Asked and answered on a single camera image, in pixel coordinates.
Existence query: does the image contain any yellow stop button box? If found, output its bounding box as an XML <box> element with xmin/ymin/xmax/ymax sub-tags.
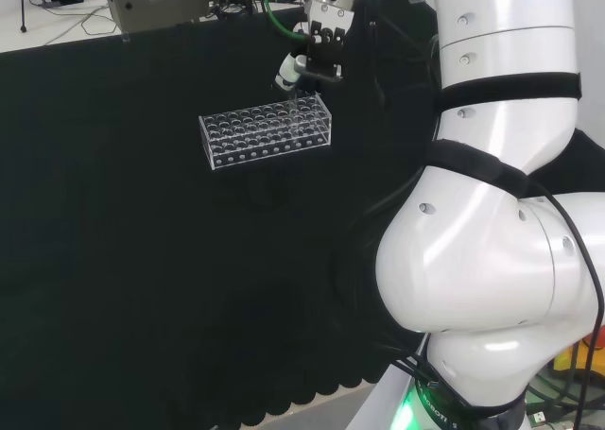
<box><xmin>552</xmin><ymin>333</ymin><xmax>605</xmax><ymax>370</ymax></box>

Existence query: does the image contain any grey floor cable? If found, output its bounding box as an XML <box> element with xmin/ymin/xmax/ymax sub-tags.
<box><xmin>27</xmin><ymin>0</ymin><xmax>112</xmax><ymax>46</ymax></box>

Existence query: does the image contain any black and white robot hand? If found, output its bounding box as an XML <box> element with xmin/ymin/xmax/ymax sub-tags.
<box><xmin>274</xmin><ymin>2</ymin><xmax>354</xmax><ymax>96</ymax></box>

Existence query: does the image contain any black cable across arm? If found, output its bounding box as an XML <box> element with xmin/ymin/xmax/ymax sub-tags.
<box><xmin>524</xmin><ymin>174</ymin><xmax>605</xmax><ymax>430</ymax></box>

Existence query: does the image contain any green cable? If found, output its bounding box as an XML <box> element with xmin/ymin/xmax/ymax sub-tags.
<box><xmin>262</xmin><ymin>0</ymin><xmax>309</xmax><ymax>43</ymax></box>

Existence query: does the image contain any grey metal box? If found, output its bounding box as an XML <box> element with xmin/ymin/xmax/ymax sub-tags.
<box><xmin>98</xmin><ymin>0</ymin><xmax>212</xmax><ymax>35</ymax></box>

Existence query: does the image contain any black bench cloth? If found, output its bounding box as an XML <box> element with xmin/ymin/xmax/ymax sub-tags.
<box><xmin>0</xmin><ymin>3</ymin><xmax>605</xmax><ymax>427</ymax></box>

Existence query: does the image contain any clear acrylic test tube rack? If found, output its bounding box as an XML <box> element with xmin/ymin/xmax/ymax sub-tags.
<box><xmin>198</xmin><ymin>93</ymin><xmax>333</xmax><ymax>172</ymax></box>

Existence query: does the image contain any clear glass test tube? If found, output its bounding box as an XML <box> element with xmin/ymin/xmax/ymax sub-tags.
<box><xmin>286</xmin><ymin>87</ymin><xmax>300</xmax><ymax>129</ymax></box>

